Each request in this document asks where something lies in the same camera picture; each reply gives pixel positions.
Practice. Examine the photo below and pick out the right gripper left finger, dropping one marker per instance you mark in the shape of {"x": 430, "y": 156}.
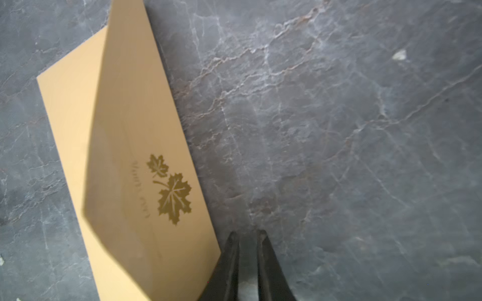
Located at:
{"x": 223, "y": 284}

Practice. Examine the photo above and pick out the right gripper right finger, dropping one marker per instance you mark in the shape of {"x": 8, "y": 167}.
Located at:
{"x": 272, "y": 284}

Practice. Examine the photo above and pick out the brown kraft envelope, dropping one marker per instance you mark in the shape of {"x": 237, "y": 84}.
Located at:
{"x": 131, "y": 178}

